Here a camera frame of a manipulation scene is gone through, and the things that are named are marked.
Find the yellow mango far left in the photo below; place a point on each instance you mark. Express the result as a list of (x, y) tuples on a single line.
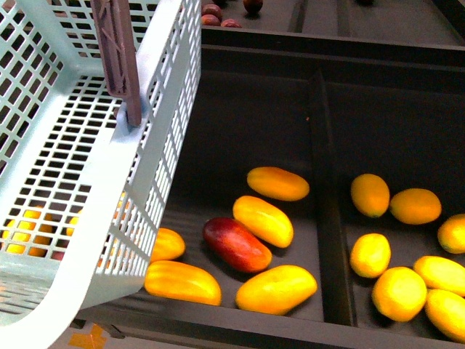
[(28, 235)]

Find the yellow lemon bottom right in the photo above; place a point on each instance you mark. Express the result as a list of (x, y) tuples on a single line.
[(446, 311)]

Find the yellow mango lower left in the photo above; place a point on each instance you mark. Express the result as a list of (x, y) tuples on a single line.
[(180, 281)]

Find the yellow mango by basket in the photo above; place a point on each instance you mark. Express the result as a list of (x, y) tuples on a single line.
[(169, 245)]

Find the yellow lemon bottom centre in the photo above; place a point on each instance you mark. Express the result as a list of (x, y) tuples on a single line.
[(399, 294)]

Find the yellow mango middle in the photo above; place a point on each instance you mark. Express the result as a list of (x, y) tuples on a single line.
[(264, 220)]

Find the yellow mango lower right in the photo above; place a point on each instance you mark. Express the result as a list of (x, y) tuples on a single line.
[(276, 291)]

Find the brown basket handle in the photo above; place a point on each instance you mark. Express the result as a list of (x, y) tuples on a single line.
[(113, 25)]

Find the yellow lemon top left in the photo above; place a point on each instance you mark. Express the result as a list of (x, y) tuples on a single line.
[(370, 195)]

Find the yellow mango top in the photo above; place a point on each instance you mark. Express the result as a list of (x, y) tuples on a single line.
[(277, 183)]

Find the yellow lemon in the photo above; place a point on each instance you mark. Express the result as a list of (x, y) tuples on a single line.
[(446, 311), (370, 255), (415, 206), (399, 294), (441, 273), (370, 195)]

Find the yellow lemon middle left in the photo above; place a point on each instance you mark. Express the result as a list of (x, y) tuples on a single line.
[(370, 255)]

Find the light blue plastic basket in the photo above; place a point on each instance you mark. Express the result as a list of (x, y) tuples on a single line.
[(66, 146)]

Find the yellow lemon right edge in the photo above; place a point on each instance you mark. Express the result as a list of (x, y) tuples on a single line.
[(451, 234)]

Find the orange floor tape marker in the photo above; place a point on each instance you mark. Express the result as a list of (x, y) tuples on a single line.
[(94, 339)]

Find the red mango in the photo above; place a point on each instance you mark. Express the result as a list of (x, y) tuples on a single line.
[(236, 245)]

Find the black produce display tray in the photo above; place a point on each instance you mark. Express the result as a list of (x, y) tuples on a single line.
[(328, 109)]

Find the upper black display tray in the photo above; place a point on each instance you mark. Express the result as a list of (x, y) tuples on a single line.
[(424, 32)]

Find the yellow lemon top right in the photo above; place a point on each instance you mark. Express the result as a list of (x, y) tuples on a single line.
[(415, 206)]

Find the yellow lemon middle right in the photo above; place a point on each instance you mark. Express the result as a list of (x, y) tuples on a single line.
[(441, 273)]

